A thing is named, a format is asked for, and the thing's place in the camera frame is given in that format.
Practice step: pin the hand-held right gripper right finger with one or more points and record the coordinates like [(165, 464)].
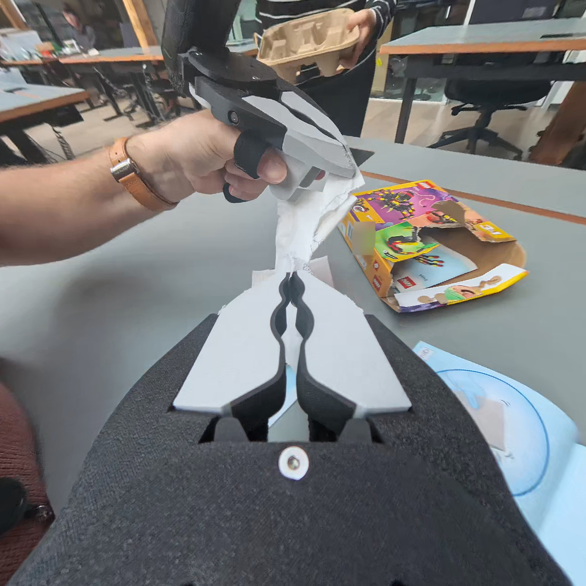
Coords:
[(352, 357)]

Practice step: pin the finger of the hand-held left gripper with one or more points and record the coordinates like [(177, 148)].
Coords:
[(311, 107), (311, 142)]

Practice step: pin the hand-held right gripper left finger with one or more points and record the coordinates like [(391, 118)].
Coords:
[(238, 357)]

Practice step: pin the white paper bag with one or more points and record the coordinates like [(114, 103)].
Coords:
[(297, 229)]

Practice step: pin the person's left forearm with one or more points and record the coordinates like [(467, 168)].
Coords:
[(55, 206)]

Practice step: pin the grey background desk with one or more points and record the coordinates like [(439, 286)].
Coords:
[(36, 103), (119, 56), (458, 36)]

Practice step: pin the person's left hand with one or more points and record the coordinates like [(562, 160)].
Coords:
[(183, 151)]

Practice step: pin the brown cardboard cup carrier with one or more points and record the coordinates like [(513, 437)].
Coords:
[(306, 41)]

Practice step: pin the colourful torn toy box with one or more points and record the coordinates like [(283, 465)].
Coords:
[(403, 206)]

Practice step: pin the light blue toy booklet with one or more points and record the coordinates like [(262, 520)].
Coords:
[(448, 265)]

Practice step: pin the light blue instruction booklet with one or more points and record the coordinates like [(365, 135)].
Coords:
[(503, 435)]

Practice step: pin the black swivel office chair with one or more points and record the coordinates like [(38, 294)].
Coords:
[(494, 96)]

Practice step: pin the person's reddish sweater torso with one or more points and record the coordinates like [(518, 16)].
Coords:
[(18, 435)]

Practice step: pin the black badge reel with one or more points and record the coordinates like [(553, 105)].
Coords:
[(11, 503)]

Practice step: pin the wooden post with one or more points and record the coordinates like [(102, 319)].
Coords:
[(139, 23), (563, 123)]

